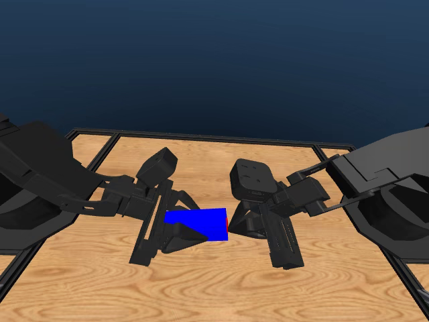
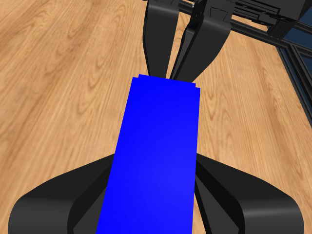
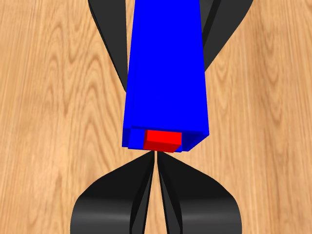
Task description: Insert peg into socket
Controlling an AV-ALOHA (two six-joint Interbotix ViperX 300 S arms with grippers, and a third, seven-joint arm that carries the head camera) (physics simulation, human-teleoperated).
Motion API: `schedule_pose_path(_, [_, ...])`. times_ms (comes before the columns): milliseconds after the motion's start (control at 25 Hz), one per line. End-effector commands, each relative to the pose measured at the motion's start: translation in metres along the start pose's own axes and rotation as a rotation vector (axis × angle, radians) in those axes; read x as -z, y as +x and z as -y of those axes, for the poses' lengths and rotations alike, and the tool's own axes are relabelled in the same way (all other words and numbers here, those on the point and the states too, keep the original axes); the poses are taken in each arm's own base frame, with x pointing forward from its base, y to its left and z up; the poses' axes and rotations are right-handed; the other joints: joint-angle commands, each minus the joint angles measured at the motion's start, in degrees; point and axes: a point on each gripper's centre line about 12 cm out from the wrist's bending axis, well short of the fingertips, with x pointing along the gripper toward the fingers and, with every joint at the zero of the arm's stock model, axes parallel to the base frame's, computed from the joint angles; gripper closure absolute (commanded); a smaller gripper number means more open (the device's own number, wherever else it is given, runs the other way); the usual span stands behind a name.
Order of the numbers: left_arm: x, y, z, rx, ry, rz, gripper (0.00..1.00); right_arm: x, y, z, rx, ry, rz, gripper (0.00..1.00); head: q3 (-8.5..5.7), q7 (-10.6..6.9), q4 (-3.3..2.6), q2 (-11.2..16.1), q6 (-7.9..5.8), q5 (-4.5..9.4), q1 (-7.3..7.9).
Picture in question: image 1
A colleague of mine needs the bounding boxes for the black table frame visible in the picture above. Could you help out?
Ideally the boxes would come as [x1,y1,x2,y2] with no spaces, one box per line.
[0,127,429,322]

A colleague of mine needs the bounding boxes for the blue hollow socket block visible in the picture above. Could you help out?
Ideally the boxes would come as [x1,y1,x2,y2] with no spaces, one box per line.
[163,207,229,242]

